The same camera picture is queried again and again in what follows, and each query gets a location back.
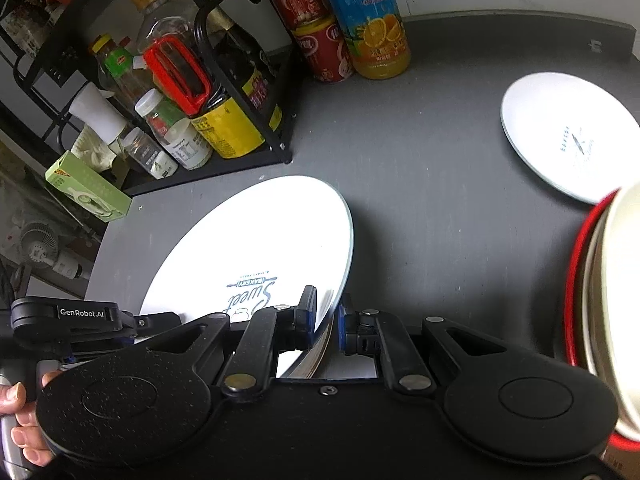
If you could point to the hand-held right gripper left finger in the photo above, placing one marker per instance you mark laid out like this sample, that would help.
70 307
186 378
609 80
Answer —
311 312

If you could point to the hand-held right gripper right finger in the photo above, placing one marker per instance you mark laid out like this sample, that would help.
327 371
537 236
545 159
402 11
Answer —
343 327

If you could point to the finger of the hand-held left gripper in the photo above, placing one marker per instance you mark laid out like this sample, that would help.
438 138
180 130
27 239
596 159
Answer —
150 324

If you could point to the deep white printed plate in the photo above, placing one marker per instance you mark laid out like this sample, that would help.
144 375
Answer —
250 240

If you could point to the red and black bowl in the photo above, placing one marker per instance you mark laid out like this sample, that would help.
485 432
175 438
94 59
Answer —
579 280

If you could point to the small white plate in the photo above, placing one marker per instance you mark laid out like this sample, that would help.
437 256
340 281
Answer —
550 120

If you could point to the person's left hand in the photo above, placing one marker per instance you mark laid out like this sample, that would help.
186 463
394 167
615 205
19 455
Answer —
22 432

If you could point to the small white fan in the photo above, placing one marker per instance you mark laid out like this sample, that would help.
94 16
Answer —
40 250

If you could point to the green carton box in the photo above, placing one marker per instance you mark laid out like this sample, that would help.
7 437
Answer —
85 185

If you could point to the black metal rack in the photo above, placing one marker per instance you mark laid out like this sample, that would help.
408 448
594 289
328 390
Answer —
225 168

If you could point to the small clear jar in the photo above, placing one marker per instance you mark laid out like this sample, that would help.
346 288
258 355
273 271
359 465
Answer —
145 152

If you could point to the white crumpled cloth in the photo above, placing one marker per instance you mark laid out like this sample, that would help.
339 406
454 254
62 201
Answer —
90 147

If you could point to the white supplement jar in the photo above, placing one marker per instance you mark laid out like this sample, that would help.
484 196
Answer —
187 147

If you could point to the white-capped seasoning jar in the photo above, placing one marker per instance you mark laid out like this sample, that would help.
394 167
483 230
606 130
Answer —
160 115

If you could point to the white-capped spray bottle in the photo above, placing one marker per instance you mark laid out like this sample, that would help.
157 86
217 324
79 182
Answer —
95 110

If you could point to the dark soy sauce bottle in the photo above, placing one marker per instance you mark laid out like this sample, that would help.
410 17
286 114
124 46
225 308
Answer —
240 60

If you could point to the green-label sauce bottle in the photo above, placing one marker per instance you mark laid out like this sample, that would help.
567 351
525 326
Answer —
117 62

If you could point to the orange juice bottle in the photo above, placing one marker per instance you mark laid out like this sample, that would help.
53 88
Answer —
370 25

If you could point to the row of seasoning packets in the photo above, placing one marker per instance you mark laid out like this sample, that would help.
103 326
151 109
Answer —
25 25

